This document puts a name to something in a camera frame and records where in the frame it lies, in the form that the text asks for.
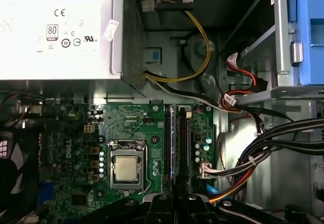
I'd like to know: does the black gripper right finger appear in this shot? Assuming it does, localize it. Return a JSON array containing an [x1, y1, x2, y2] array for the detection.
[[176, 176, 289, 224]]

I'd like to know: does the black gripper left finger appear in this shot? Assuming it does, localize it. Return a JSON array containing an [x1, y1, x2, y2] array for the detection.
[[75, 176, 176, 224]]

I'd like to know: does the RAM stick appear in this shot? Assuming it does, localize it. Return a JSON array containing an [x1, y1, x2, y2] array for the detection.
[[171, 103, 176, 183]]

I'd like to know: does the black RAM slot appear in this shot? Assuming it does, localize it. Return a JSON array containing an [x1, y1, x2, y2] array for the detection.
[[164, 104, 172, 183]]

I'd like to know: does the metal socket cover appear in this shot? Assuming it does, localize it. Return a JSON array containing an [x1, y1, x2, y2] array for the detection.
[[108, 139, 149, 192]]

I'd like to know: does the metal locking lever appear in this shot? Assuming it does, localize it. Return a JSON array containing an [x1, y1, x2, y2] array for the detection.
[[136, 144, 153, 195]]

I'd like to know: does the silver CPU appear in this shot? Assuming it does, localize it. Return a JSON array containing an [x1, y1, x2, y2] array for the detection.
[[115, 156, 140, 181]]

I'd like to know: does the green motherboard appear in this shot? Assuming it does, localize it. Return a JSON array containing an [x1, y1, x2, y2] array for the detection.
[[37, 103, 218, 224]]

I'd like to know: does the black PC case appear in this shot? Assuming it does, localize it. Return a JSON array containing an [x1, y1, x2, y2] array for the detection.
[[0, 0, 324, 224]]

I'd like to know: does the blue expansion slot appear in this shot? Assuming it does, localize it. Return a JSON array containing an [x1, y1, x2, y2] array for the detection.
[[37, 182, 55, 206]]

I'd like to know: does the black case fan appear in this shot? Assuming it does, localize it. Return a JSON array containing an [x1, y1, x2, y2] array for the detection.
[[0, 129, 41, 221]]

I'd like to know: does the grey metal drive cage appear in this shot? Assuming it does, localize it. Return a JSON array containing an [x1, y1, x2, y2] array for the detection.
[[270, 0, 324, 100]]

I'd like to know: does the tall blue drive carrier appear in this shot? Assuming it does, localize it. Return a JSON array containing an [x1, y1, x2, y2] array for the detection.
[[287, 0, 324, 87]]

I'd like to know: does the grey power supply unit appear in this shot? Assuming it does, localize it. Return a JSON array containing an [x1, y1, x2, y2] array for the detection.
[[0, 0, 150, 100]]

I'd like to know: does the orange wire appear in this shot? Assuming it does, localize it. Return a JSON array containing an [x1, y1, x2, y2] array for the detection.
[[209, 180, 248, 204]]

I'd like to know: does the white wire connector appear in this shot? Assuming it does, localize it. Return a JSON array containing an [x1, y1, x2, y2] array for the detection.
[[199, 160, 216, 179]]

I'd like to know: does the black white wire bundle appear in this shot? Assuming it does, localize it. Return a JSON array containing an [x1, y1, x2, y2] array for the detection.
[[143, 71, 244, 115]]

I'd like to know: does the thick black cable bundle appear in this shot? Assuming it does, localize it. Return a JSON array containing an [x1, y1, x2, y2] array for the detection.
[[235, 112, 324, 192]]

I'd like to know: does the red black wire bundle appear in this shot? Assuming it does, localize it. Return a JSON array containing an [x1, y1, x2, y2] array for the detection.
[[219, 52, 269, 114]]

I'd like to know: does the yellow black wire bundle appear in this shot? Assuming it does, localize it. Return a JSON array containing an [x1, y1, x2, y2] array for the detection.
[[144, 0, 213, 84]]

